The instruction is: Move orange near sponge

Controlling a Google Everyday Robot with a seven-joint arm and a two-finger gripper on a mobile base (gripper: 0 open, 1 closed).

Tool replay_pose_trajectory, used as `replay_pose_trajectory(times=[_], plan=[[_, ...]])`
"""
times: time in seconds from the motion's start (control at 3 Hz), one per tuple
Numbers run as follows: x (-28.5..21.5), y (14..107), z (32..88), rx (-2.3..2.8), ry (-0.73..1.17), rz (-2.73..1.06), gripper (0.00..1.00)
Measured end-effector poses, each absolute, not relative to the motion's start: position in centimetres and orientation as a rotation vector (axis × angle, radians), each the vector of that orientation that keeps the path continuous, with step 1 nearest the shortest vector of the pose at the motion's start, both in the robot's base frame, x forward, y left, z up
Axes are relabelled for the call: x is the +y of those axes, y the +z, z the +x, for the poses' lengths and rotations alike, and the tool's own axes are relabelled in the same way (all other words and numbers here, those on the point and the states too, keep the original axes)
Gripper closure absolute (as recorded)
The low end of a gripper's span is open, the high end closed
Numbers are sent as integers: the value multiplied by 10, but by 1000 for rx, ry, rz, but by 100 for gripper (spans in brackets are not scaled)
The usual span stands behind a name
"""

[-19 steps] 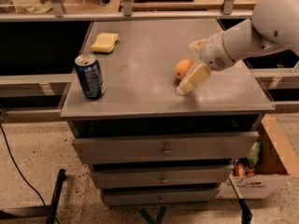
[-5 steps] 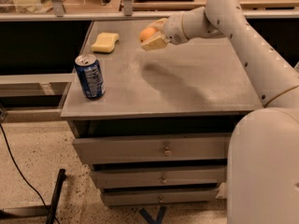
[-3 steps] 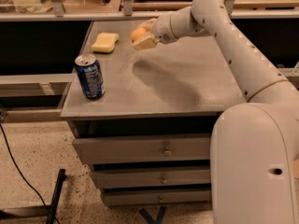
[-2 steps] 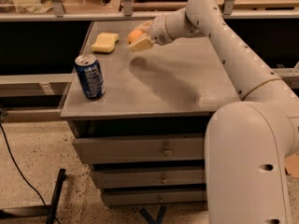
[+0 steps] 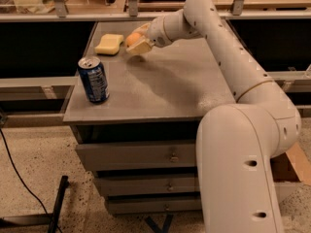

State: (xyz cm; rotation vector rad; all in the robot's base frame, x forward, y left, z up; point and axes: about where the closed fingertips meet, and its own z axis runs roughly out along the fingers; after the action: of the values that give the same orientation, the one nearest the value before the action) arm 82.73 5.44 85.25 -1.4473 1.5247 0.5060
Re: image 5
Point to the top grey drawer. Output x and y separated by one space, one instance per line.
137 155

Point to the yellow sponge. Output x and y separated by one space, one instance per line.
109 44

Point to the orange fruit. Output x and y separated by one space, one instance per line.
132 39

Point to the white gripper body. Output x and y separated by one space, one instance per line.
156 31

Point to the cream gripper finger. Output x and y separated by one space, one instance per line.
142 30
141 46

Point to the grey drawer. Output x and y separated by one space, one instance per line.
140 185
153 205
137 155

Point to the bottom grey drawer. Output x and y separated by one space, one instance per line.
153 205

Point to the middle grey drawer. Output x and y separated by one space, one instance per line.
140 185

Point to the metal railing frame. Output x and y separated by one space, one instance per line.
46 10

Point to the blue soda can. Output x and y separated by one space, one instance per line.
93 77

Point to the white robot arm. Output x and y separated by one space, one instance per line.
235 142

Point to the grey drawer cabinet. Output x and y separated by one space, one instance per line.
161 95

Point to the cardboard box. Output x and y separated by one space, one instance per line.
290 171

